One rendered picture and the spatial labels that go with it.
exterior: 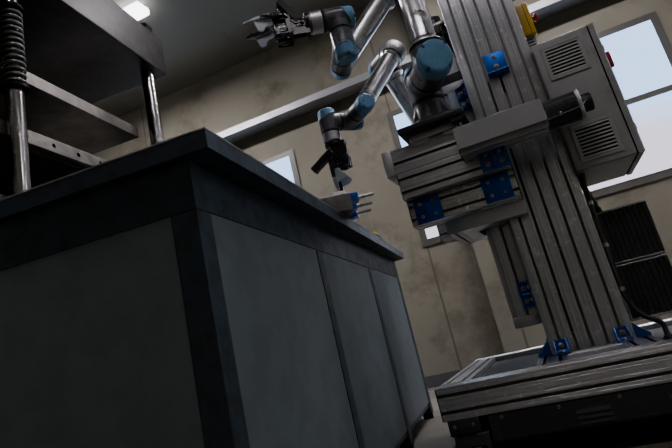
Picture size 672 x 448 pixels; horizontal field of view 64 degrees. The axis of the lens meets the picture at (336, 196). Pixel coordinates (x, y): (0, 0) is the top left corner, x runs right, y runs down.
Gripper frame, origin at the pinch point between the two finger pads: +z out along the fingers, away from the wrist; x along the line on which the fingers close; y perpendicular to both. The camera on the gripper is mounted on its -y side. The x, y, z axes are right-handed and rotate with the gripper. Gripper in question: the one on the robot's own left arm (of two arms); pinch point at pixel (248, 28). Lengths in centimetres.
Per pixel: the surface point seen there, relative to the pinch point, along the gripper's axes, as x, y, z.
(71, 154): 30, 16, 70
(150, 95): 67, -31, 48
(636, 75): 158, -46, -254
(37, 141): 16, 18, 75
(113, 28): 37, -45, 54
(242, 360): -46, 111, 14
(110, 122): 54, -11, 63
